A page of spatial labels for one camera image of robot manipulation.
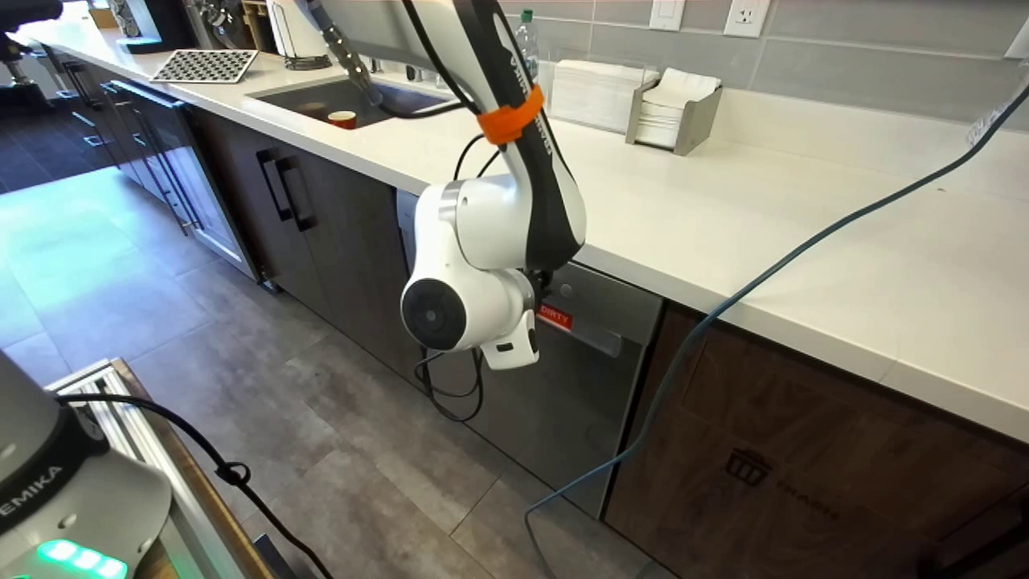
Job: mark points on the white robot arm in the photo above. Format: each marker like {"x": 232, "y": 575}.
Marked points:
{"x": 483, "y": 247}

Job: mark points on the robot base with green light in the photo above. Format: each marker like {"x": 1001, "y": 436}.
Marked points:
{"x": 69, "y": 504}

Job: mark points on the stainless steel dishwasher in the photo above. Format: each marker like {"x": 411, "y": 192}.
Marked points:
{"x": 565, "y": 413}

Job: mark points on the dark wood cabinet door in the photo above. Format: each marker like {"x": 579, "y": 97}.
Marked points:
{"x": 348, "y": 269}

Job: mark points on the white paper towel stack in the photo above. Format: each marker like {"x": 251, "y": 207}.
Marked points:
{"x": 595, "y": 95}

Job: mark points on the steel sink basin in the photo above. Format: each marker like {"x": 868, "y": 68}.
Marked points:
{"x": 389, "y": 102}

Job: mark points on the grey napkin holder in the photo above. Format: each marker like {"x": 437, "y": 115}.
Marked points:
{"x": 677, "y": 115}

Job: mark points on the white red-lined cup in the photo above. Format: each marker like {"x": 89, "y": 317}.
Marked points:
{"x": 342, "y": 116}

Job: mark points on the right dark wood cabinet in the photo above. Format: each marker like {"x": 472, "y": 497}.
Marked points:
{"x": 767, "y": 465}

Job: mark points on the striped dish mat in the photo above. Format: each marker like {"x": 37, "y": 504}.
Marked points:
{"x": 208, "y": 67}

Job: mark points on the wooden cart edge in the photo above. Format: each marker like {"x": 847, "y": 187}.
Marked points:
{"x": 202, "y": 534}

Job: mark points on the black cabinet handle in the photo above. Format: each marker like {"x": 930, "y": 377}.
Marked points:
{"x": 274, "y": 170}

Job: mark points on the white wall outlet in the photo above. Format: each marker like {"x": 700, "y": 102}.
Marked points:
{"x": 747, "y": 19}

